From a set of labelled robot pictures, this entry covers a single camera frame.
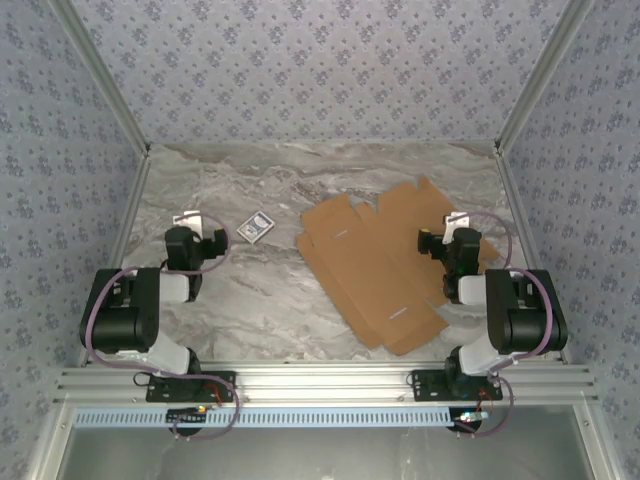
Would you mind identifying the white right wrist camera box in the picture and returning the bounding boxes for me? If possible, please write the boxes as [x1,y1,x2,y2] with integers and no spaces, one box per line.
[443,211,472,244]

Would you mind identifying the aluminium frame post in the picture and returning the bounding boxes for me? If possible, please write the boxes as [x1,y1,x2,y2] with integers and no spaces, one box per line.
[492,0,596,156]
[49,0,152,156]

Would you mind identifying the small black circuit board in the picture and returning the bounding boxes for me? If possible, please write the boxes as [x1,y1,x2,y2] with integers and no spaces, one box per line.
[167,405,209,425]
[452,409,489,432]

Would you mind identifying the brown cardboard box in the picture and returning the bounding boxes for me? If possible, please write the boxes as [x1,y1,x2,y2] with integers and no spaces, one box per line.
[295,175,501,357]

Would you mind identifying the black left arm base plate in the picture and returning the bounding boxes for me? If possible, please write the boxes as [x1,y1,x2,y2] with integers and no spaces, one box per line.
[144,370,237,404]

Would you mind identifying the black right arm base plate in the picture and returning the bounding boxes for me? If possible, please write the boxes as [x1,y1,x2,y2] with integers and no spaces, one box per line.
[410,369,504,403]

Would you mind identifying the blue playing card deck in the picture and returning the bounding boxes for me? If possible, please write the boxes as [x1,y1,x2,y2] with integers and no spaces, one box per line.
[236,211,276,246]

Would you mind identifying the grey metal panel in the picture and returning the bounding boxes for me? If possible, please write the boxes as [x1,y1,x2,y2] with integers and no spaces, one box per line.
[29,402,611,480]

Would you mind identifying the slotted grey cable duct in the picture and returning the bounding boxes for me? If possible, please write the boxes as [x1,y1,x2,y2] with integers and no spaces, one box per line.
[73,405,489,430]

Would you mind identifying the aluminium mounting rail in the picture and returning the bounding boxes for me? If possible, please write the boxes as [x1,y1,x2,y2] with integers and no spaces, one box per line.
[52,363,599,404]

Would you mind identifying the aluminium table side rail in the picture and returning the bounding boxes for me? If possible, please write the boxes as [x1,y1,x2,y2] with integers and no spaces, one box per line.
[77,147,151,369]
[494,144,571,364]

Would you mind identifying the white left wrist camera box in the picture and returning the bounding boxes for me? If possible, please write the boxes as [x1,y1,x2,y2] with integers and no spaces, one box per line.
[173,211,204,235]

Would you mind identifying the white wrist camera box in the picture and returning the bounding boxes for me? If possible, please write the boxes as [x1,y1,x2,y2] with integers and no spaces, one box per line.
[443,211,472,244]
[173,211,204,235]

